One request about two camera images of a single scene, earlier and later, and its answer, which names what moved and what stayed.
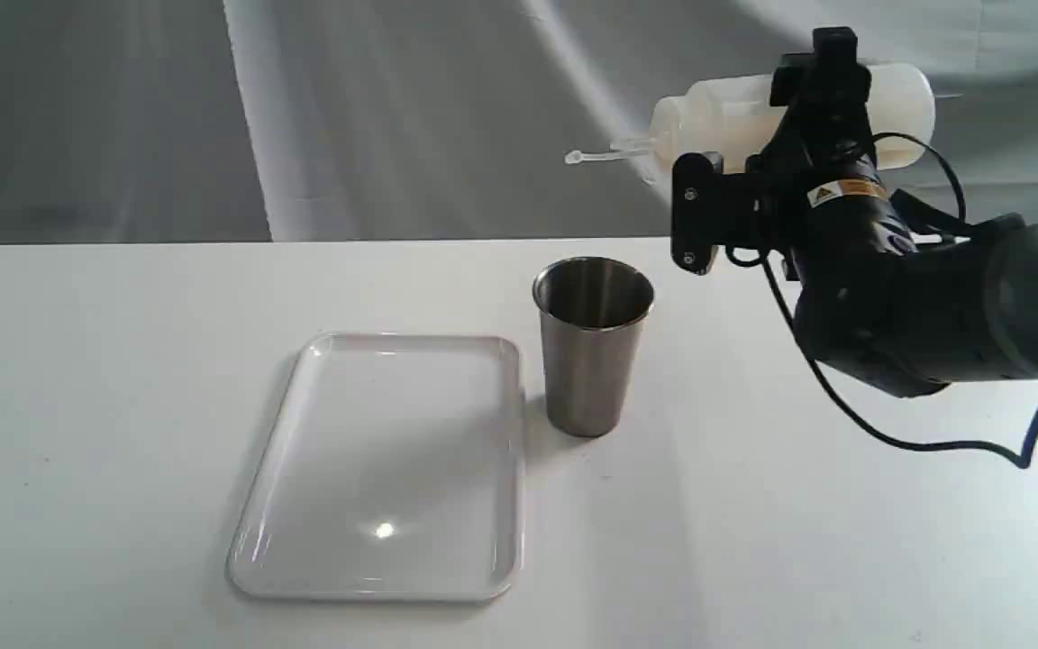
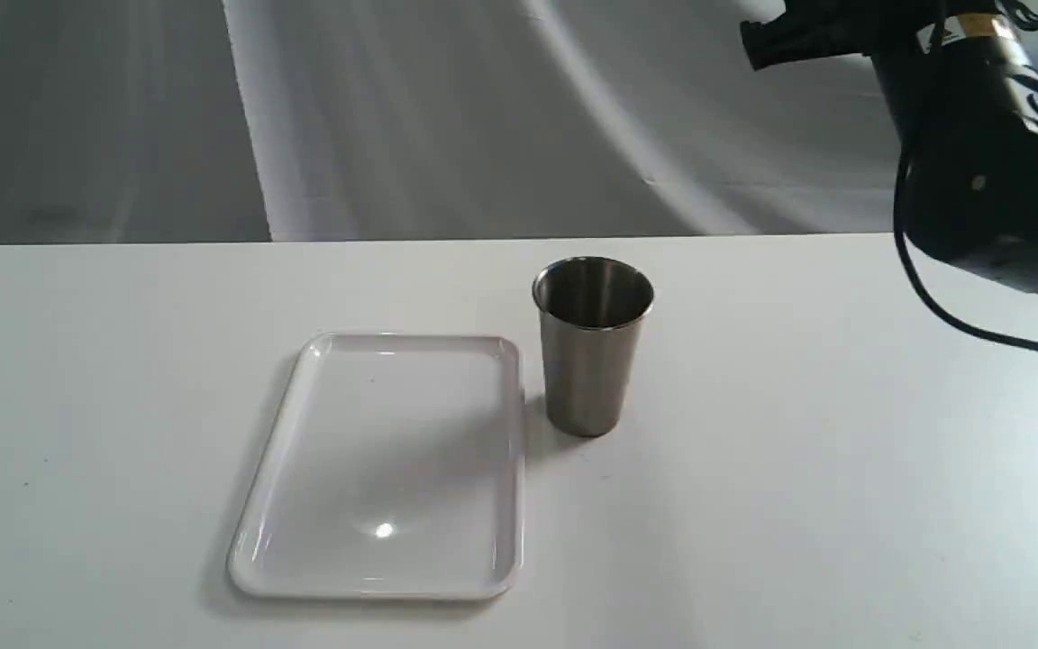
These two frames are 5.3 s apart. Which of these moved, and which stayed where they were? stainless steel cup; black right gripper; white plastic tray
Moved: black right gripper
Stayed: white plastic tray; stainless steel cup
